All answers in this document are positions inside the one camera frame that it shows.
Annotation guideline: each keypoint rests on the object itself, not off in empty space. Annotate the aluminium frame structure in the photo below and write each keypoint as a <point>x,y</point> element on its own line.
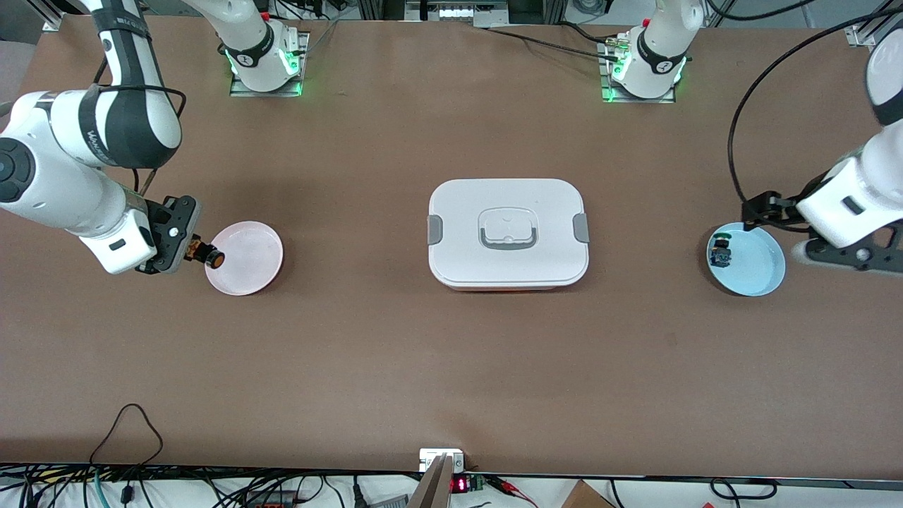
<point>381,8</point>

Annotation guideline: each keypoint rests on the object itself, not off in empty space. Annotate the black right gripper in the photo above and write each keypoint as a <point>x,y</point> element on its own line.
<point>156,213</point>

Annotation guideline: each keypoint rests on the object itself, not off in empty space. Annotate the white lunch box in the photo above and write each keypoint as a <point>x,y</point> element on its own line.
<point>508,271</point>

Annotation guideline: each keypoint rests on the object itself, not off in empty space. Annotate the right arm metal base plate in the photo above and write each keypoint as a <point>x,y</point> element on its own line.
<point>303,70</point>

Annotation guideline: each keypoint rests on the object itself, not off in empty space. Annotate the green terminal block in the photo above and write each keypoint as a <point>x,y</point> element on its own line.
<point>477,482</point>

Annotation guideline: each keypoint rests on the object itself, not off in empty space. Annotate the red clip lead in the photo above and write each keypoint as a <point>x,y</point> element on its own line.
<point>508,485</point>

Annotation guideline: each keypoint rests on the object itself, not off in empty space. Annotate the orange push button switch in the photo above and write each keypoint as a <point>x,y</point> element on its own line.
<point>204,252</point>

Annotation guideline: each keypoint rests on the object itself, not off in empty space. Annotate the light blue round plate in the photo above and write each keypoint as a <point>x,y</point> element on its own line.
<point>758,271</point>

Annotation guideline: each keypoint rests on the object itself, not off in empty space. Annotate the grey power adapter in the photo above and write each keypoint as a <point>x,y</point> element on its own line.
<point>388,502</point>

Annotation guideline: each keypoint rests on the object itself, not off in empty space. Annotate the grey lunch box latch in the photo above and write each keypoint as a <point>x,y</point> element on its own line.
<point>581,227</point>
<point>434,230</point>

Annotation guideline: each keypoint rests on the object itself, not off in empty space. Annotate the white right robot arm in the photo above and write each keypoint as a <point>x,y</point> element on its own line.
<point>49,190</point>

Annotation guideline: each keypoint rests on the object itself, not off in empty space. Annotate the brown cardboard piece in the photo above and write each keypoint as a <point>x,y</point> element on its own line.
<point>585,497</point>

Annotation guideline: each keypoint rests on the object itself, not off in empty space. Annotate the aluminium bar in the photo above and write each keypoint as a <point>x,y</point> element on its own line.
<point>434,490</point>

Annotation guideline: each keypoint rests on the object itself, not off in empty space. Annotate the white power strip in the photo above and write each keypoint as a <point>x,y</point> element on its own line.
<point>473,12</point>

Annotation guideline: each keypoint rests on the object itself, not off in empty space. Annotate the diagonal aluminium profile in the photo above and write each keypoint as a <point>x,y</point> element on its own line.
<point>862,34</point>

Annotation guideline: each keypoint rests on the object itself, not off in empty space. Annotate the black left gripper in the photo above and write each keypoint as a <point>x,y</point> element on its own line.
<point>784,209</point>

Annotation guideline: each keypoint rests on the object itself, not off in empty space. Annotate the red digit display module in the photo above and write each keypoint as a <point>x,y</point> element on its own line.
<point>460,485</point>

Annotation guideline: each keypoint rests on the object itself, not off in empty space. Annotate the short aluminium profile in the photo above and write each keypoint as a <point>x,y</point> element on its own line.
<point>49,21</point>

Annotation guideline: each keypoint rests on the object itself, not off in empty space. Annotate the green push button switch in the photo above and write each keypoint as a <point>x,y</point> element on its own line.
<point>721,254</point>

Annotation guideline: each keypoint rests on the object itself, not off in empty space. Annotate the pink round plate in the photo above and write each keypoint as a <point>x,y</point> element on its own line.
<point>247,264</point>

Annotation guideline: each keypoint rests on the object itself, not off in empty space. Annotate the small white box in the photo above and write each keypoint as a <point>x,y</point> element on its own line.
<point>432,458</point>

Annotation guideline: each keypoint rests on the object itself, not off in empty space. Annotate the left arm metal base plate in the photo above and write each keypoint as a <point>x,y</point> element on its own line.
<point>604,77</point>

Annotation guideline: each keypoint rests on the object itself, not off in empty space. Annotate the orange black device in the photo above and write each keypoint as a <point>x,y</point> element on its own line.
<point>271,502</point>

